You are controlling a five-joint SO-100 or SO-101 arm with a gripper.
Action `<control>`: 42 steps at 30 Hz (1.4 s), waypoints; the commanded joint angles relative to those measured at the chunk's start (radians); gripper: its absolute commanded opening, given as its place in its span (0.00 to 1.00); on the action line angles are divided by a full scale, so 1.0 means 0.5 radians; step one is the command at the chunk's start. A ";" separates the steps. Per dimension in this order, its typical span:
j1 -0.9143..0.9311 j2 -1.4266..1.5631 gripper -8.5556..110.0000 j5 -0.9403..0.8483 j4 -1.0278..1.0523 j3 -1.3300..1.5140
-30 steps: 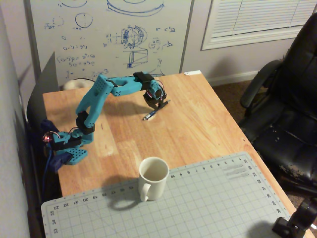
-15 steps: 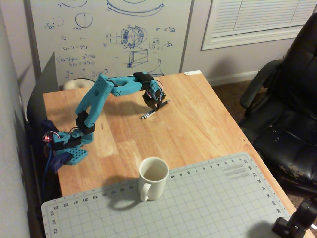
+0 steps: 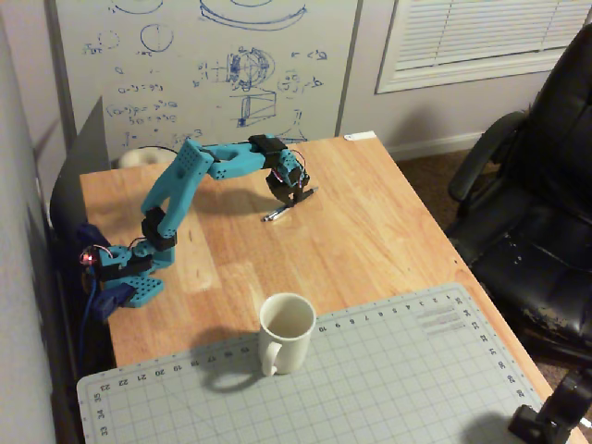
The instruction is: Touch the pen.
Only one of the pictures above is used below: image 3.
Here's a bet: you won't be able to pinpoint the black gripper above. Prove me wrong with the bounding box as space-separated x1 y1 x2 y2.
265 166 311 205

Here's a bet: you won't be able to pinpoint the silver black pen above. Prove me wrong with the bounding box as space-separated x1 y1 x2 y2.
262 186 320 222

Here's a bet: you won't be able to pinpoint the whiteboard with blue drawings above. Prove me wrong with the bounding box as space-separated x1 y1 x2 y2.
44 0 364 161

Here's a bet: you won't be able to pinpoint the cream ceramic mug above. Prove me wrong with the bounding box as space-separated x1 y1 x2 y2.
257 292 317 376

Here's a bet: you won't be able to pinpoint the white baseboard trim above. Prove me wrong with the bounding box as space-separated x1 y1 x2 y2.
386 131 487 161

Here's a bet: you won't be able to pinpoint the white tape roll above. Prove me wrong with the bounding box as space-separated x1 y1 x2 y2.
118 146 170 169

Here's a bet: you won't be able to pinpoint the grey gridded cutting mat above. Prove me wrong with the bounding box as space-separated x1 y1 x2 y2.
76 281 545 444

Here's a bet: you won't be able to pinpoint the dark blue table clamp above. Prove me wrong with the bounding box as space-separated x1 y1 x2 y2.
76 223 112 254
90 284 135 323

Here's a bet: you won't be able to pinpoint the dark grey flat panel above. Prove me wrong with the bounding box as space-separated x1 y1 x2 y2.
48 95 111 232

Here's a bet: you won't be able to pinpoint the white window blinds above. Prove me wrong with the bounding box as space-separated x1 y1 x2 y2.
375 0 592 95

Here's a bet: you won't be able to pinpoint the black leather office chair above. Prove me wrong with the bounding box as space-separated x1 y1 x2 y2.
446 22 592 366

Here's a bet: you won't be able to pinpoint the white red black wrist cable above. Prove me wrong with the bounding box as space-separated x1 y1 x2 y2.
270 150 310 189

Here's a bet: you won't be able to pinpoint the blue usb cable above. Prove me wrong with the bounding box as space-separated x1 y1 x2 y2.
80 272 101 371

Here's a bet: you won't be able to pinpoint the black camera stand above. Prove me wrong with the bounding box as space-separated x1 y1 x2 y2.
508 369 592 444

